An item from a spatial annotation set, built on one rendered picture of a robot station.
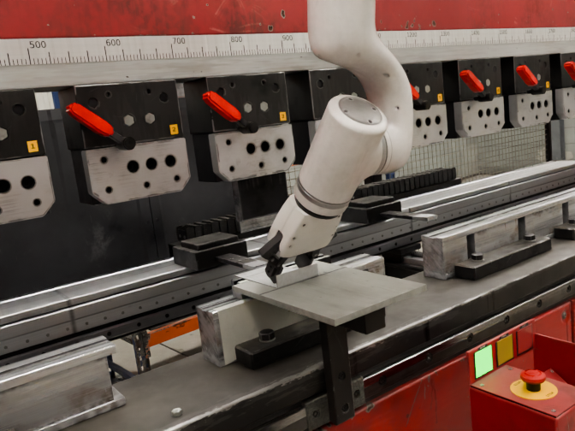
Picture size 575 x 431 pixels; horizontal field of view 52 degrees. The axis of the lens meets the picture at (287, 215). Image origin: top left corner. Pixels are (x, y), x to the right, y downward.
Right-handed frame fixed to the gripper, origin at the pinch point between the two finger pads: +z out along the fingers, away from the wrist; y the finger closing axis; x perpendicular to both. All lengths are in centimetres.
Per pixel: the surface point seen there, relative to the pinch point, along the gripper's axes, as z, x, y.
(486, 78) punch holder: -18, -20, -61
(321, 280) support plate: -1.6, 5.5, -2.4
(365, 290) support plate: -7.9, 12.8, -3.1
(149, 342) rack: 168, -86, -36
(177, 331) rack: 168, -87, -51
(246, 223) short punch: -0.4, -10.3, 2.5
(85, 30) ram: -27.1, -27.9, 25.8
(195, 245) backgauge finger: 17.2, -21.6, 3.1
